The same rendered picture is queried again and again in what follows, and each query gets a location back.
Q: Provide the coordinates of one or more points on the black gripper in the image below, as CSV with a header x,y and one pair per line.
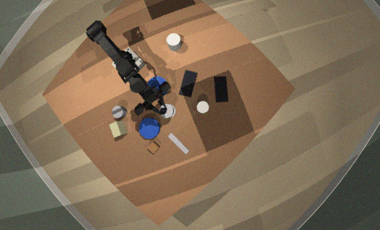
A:
x,y
163,88

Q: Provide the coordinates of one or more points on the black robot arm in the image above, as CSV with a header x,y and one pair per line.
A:
x,y
125,64

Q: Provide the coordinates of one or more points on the blue round disc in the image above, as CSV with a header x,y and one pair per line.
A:
x,y
149,128
156,81

